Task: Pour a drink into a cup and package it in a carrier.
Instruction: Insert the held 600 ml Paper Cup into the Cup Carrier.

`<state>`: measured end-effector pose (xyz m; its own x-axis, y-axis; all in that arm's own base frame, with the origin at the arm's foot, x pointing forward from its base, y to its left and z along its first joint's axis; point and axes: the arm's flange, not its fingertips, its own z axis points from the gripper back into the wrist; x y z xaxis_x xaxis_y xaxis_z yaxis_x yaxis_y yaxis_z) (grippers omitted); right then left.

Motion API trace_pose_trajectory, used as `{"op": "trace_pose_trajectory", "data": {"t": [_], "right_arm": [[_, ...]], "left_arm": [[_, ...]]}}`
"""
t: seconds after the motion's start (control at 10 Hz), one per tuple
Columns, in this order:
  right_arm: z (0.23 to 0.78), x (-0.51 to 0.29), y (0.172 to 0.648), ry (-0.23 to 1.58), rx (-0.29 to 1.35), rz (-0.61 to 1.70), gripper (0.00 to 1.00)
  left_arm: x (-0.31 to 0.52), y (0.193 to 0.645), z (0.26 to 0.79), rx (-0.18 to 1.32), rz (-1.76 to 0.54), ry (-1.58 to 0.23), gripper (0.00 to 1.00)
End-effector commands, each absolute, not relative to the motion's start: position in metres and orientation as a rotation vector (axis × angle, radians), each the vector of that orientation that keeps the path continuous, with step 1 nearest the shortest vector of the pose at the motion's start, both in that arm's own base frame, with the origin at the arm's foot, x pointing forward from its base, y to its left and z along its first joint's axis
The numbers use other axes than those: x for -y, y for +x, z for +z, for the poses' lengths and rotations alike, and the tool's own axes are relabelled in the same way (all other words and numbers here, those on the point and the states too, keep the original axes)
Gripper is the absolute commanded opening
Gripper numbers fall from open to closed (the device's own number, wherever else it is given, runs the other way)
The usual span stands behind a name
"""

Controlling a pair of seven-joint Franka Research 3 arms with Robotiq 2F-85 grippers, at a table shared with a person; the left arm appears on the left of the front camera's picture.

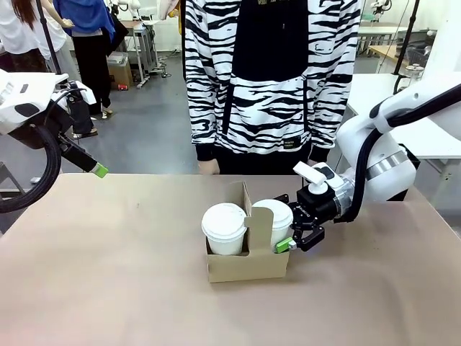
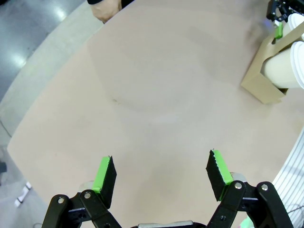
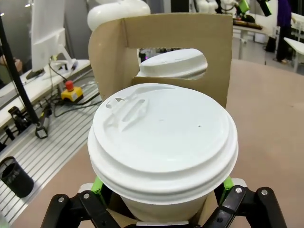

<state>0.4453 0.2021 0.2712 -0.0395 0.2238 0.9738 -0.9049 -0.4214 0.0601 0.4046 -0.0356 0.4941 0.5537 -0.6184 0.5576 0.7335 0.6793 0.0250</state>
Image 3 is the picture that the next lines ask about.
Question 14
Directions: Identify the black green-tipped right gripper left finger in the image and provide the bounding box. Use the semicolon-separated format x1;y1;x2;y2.
45;176;138;228

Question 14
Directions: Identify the yellow red emergency stop button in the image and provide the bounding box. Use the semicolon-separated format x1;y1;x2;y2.
60;80;84;104

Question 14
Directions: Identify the white plastic cup lid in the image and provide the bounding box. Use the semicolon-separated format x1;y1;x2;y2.
138;47;209;80
86;82;239;203

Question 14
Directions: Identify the green background gripper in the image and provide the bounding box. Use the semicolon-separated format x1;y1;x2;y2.
238;0;250;13
256;0;272;17

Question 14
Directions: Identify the long white workbench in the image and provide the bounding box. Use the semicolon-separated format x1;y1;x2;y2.
0;58;92;130

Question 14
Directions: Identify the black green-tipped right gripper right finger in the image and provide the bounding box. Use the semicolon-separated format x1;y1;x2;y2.
203;176;287;228

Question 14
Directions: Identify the white monitor back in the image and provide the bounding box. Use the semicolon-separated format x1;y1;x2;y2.
25;0;67;80

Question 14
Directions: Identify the bystander in purple top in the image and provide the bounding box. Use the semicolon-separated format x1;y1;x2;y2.
276;0;293;64

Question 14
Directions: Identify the black pole with foot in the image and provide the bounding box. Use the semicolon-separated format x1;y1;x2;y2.
0;16;52;139

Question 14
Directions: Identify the white slanted table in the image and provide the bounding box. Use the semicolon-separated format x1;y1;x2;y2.
283;37;304;73

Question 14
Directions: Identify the black clamp device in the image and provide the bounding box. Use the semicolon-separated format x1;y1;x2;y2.
8;106;33;134

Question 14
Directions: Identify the white paper cup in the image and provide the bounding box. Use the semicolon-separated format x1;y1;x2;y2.
120;186;212;221

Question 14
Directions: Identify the black cylindrical container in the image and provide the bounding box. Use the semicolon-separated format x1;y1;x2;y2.
0;156;35;199

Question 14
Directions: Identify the brown cardboard cup carrier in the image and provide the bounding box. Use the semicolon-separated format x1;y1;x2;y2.
88;13;233;226

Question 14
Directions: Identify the white background table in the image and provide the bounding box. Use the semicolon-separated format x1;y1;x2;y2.
232;22;266;60

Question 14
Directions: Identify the black bag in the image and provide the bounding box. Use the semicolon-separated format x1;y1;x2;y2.
264;36;277;53

